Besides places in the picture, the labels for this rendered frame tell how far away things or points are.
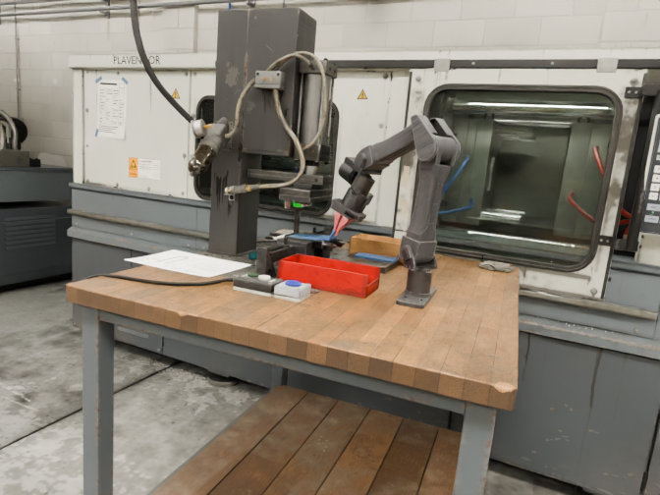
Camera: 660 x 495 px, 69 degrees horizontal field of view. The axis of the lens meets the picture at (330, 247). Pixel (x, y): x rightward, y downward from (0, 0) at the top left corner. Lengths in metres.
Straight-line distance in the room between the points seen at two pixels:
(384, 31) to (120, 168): 2.54
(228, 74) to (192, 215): 1.13
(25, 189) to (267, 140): 3.13
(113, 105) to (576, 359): 2.55
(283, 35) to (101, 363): 1.01
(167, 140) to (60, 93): 4.26
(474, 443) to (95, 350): 0.86
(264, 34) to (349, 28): 3.07
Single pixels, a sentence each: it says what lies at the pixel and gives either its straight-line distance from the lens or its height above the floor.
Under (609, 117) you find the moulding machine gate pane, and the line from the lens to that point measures 1.95.
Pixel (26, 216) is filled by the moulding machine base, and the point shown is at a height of 0.59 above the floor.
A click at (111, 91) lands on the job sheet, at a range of 3.00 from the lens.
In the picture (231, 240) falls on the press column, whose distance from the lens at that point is 1.59.
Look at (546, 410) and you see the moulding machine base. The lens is 2.13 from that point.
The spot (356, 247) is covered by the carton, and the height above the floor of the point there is 0.94.
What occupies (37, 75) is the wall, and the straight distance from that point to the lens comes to 7.22.
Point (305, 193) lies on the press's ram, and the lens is 1.40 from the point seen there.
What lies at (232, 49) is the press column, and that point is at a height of 1.53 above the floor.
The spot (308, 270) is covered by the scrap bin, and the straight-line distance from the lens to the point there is 1.25.
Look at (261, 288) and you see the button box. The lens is 1.17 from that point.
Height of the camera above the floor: 1.23
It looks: 10 degrees down
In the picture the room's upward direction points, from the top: 5 degrees clockwise
